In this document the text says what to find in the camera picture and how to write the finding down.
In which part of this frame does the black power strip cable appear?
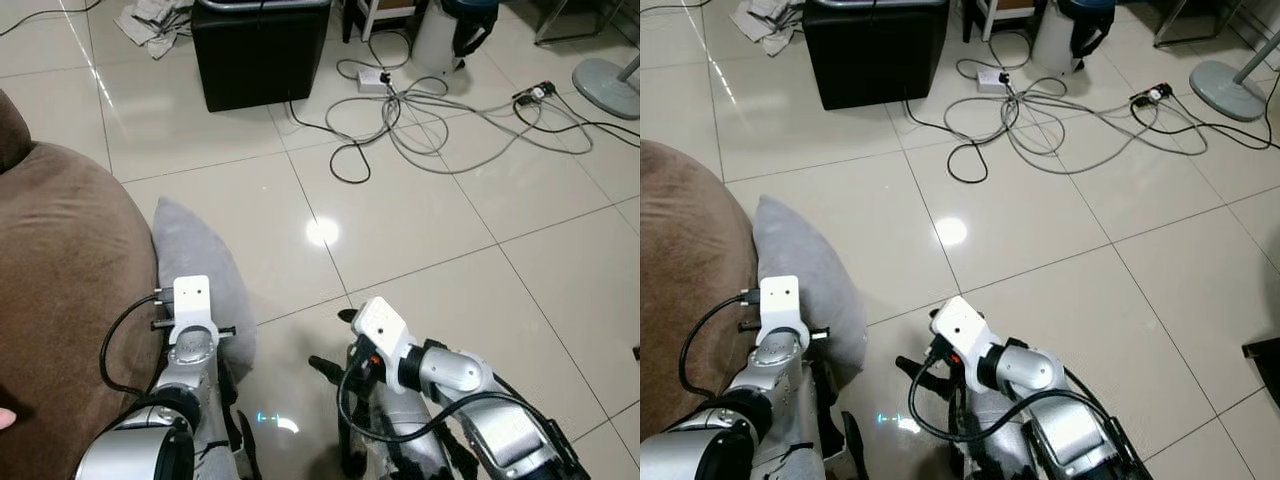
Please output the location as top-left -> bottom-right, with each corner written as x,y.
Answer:
1130,98 -> 1280,151
512,95 -> 641,151

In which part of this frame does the looped grey floor cable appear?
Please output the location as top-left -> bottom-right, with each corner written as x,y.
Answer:
1000,75 -> 1216,177
383,75 -> 598,177

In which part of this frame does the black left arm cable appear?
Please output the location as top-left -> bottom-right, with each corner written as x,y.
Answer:
679,290 -> 763,399
99,290 -> 177,398

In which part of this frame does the brown velvet sofa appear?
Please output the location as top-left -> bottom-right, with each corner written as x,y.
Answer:
640,140 -> 763,443
0,88 -> 169,480

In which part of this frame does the grey robot leg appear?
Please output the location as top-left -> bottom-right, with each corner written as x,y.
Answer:
790,355 -> 871,480
200,350 -> 263,480
945,385 -> 1046,480
338,385 -> 471,480

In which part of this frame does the black furniture corner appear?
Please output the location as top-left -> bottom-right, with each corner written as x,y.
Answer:
1242,337 -> 1280,383

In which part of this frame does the metal chair frame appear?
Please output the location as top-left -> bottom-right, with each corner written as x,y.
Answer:
533,0 -> 641,48
1153,0 -> 1246,48

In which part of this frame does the dark blue black bag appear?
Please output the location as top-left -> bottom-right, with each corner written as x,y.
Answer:
443,0 -> 501,59
1060,0 -> 1119,59

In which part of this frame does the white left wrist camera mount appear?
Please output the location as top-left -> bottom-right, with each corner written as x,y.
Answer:
163,275 -> 223,349
752,275 -> 811,349

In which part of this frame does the white furniture leg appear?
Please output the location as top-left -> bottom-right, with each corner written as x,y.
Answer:
343,0 -> 421,43
962,0 -> 1036,43

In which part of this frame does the grey left robot leg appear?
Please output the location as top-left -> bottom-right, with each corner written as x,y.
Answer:
790,355 -> 871,480
200,350 -> 263,480

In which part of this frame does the grey round fan base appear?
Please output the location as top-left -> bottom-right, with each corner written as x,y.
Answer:
1189,60 -> 1271,123
571,57 -> 641,122

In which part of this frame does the crumpled white grey cloth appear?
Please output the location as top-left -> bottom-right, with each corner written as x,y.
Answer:
114,0 -> 197,61
730,0 -> 807,58

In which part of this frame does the grey right robot leg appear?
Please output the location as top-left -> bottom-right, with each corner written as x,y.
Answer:
338,385 -> 471,480
945,385 -> 1046,480

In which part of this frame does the black box ottoman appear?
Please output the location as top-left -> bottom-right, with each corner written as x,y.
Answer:
802,0 -> 947,112
191,0 -> 334,114

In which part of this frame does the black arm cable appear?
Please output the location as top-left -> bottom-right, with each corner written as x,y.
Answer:
99,290 -> 177,398
905,350 -> 1111,444
335,350 -> 531,444
679,290 -> 763,399

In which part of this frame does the grey pillow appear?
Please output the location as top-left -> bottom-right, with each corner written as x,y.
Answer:
150,196 -> 258,383
752,195 -> 869,381

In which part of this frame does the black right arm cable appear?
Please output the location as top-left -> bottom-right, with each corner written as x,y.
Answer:
335,350 -> 531,444
905,350 -> 1111,444

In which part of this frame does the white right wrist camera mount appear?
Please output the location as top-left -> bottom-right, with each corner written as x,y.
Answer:
351,296 -> 417,367
929,295 -> 993,367

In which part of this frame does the looped black floor cable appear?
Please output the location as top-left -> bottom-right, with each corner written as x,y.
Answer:
903,95 -> 1013,186
288,95 -> 401,186

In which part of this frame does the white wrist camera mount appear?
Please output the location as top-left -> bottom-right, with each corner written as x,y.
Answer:
752,275 -> 811,349
351,296 -> 417,367
929,295 -> 993,367
163,275 -> 223,349

